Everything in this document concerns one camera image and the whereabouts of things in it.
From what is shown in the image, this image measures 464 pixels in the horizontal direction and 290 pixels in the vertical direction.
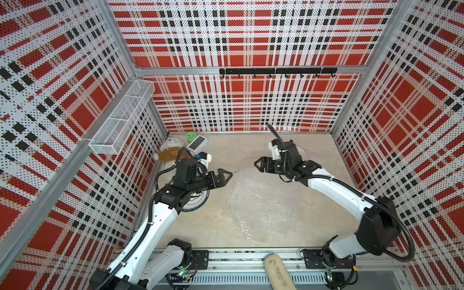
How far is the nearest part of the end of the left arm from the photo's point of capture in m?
0.52

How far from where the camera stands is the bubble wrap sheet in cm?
82

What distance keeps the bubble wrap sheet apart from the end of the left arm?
0.20 meters
